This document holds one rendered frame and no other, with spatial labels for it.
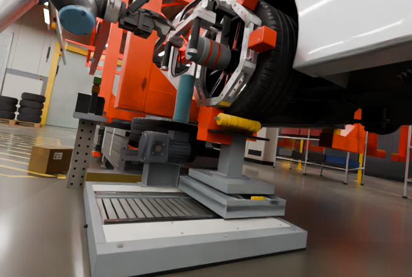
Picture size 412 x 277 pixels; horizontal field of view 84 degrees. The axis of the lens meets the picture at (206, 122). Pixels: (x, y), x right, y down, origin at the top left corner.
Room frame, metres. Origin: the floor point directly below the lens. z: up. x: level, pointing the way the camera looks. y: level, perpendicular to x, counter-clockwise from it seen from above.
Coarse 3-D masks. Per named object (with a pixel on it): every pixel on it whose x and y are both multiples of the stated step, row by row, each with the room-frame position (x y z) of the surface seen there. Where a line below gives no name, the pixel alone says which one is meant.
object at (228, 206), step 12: (180, 180) 1.38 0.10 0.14; (192, 180) 1.37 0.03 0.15; (192, 192) 1.24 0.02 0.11; (204, 192) 1.13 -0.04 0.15; (216, 192) 1.13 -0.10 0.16; (204, 204) 1.12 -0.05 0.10; (216, 204) 1.03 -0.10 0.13; (228, 204) 0.97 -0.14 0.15; (240, 204) 1.00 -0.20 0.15; (252, 204) 1.04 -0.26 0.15; (264, 204) 1.07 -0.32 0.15; (276, 204) 1.11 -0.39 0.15; (228, 216) 0.98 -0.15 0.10; (240, 216) 1.01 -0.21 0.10; (252, 216) 1.04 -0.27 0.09
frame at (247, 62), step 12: (240, 12) 1.01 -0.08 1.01; (252, 12) 1.02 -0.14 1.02; (252, 24) 0.94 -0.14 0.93; (204, 36) 1.32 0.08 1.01; (240, 60) 0.96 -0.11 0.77; (252, 60) 0.97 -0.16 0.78; (192, 72) 1.40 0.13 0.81; (240, 72) 0.96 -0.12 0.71; (252, 72) 0.98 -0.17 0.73; (228, 84) 1.03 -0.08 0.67; (240, 84) 1.02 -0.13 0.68; (204, 96) 1.31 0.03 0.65; (228, 96) 1.09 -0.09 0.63
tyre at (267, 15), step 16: (272, 16) 0.96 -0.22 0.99; (288, 16) 1.09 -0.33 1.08; (288, 32) 0.99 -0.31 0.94; (272, 48) 0.94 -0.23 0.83; (288, 48) 0.98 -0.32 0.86; (272, 64) 0.95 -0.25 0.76; (288, 64) 0.99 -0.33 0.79; (256, 80) 0.99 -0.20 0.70; (272, 80) 0.99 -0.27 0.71; (288, 80) 1.02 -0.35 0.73; (240, 96) 1.08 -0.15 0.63; (256, 96) 1.01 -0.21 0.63; (272, 96) 1.04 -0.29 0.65; (288, 96) 1.07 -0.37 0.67; (224, 112) 1.18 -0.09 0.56; (240, 112) 1.09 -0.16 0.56; (256, 112) 1.11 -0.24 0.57; (272, 112) 1.13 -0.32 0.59
